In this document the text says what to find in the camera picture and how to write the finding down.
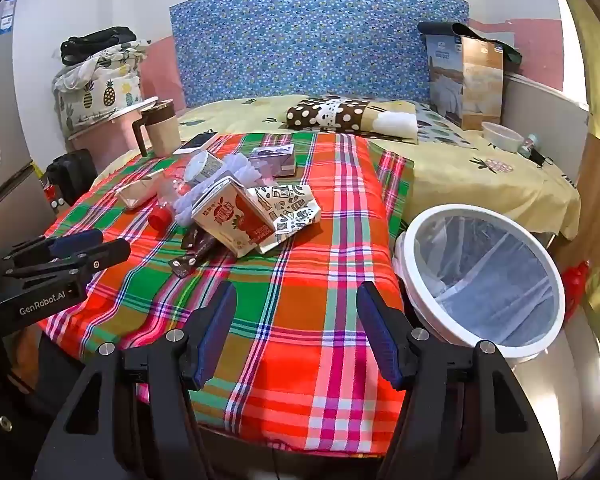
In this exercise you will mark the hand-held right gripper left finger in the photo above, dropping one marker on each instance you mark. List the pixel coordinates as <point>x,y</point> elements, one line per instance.
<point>215,330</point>

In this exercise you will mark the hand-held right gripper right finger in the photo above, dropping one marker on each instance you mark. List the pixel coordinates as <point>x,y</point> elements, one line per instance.
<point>380,335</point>

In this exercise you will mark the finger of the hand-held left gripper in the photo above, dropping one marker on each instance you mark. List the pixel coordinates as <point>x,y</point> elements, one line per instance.
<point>105,255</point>
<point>75,241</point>

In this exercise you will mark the clear bottle with red cap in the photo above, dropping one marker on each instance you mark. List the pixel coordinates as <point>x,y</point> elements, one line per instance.
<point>160,217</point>

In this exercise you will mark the dark snack wrapper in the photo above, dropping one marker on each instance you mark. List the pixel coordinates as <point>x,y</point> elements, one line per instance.
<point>195,240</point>
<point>182,265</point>

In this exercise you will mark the red strawberry drink carton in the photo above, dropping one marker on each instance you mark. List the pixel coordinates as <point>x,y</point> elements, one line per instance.
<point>230,220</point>

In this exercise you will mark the white yogurt cup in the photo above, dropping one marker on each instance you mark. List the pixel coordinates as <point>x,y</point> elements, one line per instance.
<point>202,167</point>

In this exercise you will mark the patterned paper bag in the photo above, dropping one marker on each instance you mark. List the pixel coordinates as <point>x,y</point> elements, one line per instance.
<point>290,210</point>

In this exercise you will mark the white round bin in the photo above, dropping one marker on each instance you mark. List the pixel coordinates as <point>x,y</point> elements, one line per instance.
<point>480,211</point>

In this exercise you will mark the clear plastic wrapper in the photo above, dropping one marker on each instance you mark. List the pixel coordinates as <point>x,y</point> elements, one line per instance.
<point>240,170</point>

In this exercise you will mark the purple box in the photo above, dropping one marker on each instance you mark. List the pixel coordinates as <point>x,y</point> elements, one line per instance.
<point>275,162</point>

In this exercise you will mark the plaid blanket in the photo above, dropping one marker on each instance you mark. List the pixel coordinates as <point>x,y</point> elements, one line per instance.
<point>305,285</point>

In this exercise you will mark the pink stool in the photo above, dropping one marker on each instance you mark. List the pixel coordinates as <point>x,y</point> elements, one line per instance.
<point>110,135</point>

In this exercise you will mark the smartphone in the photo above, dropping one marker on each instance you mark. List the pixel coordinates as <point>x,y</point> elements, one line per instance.
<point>195,143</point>

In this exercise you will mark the pineapple print bag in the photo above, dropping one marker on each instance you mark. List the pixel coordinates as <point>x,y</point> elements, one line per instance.
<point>100,90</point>

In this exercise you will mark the grey fridge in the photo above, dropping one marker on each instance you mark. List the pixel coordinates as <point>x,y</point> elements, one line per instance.
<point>5,100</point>

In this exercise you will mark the yellow printed bedsheet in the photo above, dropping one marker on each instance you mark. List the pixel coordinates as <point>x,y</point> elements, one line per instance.
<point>455,170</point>

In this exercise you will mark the black bag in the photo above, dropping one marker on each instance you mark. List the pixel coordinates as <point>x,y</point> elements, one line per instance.
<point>100,42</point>

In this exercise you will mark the red plastic bag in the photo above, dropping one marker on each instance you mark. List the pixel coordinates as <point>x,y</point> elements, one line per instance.
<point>575,285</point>

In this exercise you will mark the cream pillow with oval dots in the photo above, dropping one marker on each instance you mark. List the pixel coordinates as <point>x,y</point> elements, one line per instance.
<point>440,125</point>

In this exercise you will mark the brown polka dot pillow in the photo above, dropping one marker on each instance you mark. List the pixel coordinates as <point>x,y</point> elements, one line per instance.
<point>320,112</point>

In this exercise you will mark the white bowl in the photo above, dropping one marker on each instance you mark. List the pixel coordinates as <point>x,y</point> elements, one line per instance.
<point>502,135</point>

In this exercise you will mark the blue sticker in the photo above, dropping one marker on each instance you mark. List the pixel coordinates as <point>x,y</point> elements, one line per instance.
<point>9,15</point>

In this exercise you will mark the small teal bottle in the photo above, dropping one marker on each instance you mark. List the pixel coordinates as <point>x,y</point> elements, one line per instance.
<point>529,145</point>

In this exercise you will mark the quilt packaging box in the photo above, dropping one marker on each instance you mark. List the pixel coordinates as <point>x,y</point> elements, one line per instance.
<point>460,80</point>

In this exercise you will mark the blue floral headboard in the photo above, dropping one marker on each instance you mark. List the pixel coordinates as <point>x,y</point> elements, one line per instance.
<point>305,35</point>

